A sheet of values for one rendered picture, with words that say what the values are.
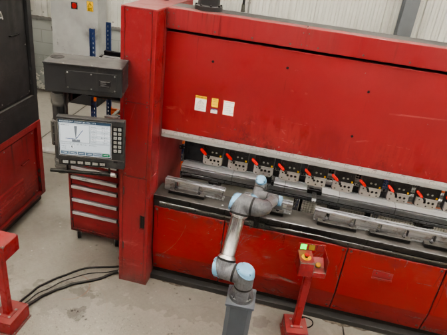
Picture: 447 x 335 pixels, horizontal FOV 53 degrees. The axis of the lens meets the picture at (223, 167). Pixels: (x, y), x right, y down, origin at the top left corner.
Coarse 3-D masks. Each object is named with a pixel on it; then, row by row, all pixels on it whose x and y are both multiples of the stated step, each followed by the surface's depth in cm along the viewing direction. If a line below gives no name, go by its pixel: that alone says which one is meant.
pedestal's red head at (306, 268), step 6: (300, 252) 326; (306, 252) 326; (324, 252) 328; (300, 258) 319; (312, 258) 321; (318, 258) 327; (324, 258) 326; (300, 264) 315; (306, 264) 315; (312, 264) 315; (324, 264) 324; (300, 270) 318; (306, 270) 317; (312, 270) 317; (318, 270) 321; (324, 270) 322; (306, 276) 320; (312, 276) 320; (318, 276) 320; (324, 276) 320
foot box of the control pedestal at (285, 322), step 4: (284, 316) 357; (288, 316) 357; (292, 316) 358; (284, 320) 354; (288, 320) 353; (304, 320) 355; (280, 324) 363; (284, 324) 352; (288, 324) 350; (304, 324) 351; (280, 328) 360; (284, 328) 351; (288, 328) 346; (292, 328) 346; (296, 328) 347; (300, 328) 347; (304, 328) 348; (284, 332) 350; (288, 332) 342; (292, 332) 343; (296, 332) 343; (300, 332) 344; (304, 332) 344
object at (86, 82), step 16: (48, 64) 279; (64, 64) 278; (80, 64) 280; (96, 64) 284; (112, 64) 288; (48, 80) 283; (64, 80) 284; (80, 80) 283; (96, 80) 284; (112, 80) 284; (64, 96) 297; (112, 96) 289; (64, 112) 304
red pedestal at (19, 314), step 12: (0, 240) 297; (12, 240) 299; (0, 252) 292; (12, 252) 302; (0, 264) 305; (0, 276) 310; (0, 288) 316; (12, 300) 340; (0, 312) 327; (12, 312) 329; (24, 312) 335; (0, 324) 322; (12, 324) 322
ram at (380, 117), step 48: (192, 48) 311; (240, 48) 303; (288, 48) 303; (192, 96) 326; (240, 96) 318; (288, 96) 311; (336, 96) 304; (384, 96) 297; (432, 96) 290; (288, 144) 326; (336, 144) 318; (384, 144) 310; (432, 144) 303
